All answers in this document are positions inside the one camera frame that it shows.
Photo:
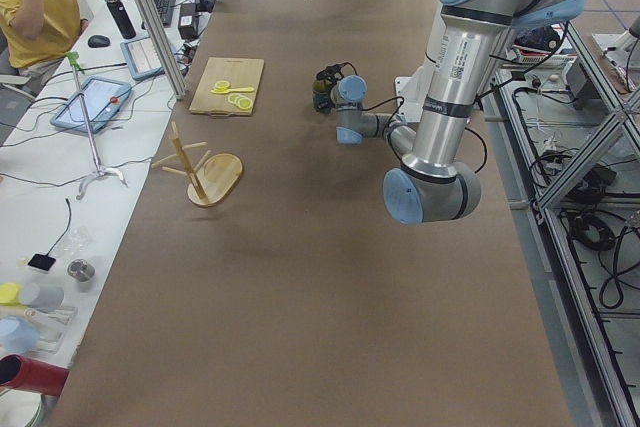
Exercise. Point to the blue-cased tablet rear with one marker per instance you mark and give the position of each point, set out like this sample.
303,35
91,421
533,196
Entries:
141,58

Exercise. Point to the yellow plastic knife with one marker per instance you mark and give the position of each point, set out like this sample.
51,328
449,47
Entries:
232,90

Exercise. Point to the blue-cased tablet flat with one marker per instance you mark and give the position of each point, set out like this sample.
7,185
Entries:
104,99

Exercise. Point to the metal camera stand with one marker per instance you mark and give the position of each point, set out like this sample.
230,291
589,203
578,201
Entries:
101,171

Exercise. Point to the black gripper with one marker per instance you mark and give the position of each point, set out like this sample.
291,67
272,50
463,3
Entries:
321,97

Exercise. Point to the person in yellow shirt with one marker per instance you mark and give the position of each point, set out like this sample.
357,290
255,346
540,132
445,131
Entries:
39,34

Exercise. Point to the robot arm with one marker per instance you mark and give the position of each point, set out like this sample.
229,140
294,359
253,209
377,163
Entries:
430,184

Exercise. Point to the small metal cup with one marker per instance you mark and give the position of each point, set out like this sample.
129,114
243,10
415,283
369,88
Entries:
82,273

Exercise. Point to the black computer mouse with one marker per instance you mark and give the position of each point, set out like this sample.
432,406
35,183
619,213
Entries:
98,41

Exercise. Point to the wooden cup storage rack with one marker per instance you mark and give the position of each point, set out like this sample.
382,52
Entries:
210,179

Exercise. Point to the yellow toy item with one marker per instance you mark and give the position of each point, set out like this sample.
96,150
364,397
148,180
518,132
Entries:
9,294

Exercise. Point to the black square pad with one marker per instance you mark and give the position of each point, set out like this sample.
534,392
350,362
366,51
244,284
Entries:
41,262

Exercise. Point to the middle lemon slice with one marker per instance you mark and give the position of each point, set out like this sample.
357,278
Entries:
242,100

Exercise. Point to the aluminium frame post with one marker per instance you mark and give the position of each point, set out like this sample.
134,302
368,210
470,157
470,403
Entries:
162,46

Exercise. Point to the lemon slice near handle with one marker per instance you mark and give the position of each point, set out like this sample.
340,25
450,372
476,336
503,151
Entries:
245,107

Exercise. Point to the grey cup lying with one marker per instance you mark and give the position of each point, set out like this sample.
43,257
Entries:
43,297

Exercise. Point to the black water bottle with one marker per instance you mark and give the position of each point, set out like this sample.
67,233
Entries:
121,18

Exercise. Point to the black power adapter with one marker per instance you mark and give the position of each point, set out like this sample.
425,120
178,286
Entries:
188,24

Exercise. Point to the bamboo cutting board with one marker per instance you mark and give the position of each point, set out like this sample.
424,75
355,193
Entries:
240,72

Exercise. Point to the top lemon slice pair front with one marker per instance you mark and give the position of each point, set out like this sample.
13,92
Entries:
221,86

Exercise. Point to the blue-grey cup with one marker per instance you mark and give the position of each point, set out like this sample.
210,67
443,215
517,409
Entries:
321,96

